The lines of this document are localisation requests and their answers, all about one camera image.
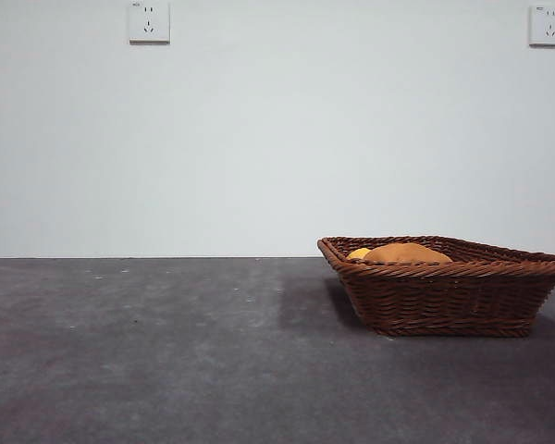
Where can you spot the yellow corn cob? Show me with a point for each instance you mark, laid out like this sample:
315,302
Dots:
358,253

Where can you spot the brown potato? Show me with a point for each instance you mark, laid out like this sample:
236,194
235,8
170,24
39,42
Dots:
407,253

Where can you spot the brown wicker basket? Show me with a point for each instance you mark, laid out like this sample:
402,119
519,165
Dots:
444,296

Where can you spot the white wall socket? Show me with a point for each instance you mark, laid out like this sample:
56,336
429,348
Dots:
149,23
549,27

